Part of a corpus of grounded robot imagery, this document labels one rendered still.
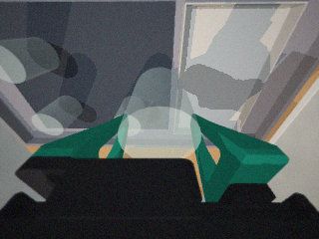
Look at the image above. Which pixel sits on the clear glass jar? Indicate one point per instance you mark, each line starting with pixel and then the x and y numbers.
pixel 57 116
pixel 26 58
pixel 123 107
pixel 159 121

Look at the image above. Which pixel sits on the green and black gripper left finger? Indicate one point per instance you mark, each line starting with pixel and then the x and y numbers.
pixel 86 143

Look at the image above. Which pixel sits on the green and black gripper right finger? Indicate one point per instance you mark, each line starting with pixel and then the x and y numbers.
pixel 243 159

